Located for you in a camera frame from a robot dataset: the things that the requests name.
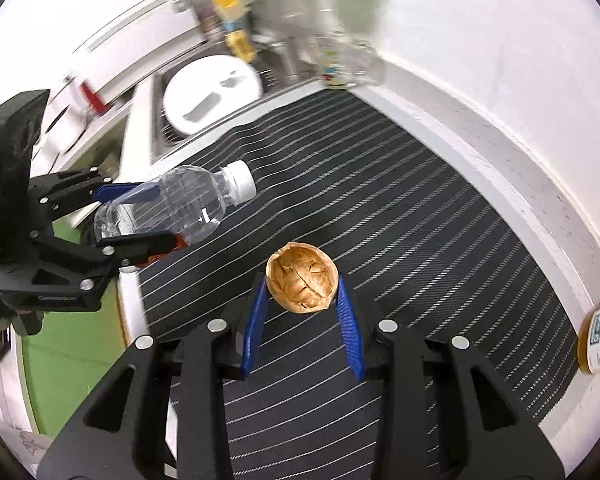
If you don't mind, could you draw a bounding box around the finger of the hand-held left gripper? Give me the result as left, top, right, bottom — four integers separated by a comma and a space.
30, 229, 185, 272
27, 166, 160, 222

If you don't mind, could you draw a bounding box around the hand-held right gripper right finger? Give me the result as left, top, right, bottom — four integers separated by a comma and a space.
336, 274, 566, 480

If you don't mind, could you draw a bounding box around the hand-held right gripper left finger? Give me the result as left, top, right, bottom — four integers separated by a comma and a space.
36, 272, 269, 480

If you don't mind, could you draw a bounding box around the clear plastic bottle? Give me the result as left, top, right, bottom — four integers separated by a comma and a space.
94, 160, 257, 251

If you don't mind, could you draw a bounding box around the brown walnut shell half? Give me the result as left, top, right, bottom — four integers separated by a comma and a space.
265, 241, 340, 315

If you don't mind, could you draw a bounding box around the white round lid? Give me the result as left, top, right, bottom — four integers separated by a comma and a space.
162, 56, 263, 136

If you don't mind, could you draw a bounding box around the green kitchen cabinet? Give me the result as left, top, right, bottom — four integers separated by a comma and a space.
20, 225, 131, 436

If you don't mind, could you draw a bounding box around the black striped mat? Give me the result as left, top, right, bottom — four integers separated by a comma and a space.
122, 87, 588, 480

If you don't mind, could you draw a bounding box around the steel kitchen sink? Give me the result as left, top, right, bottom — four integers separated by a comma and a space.
150, 35, 331, 161

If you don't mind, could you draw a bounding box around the clear glass jar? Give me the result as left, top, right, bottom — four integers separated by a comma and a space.
312, 35, 381, 90

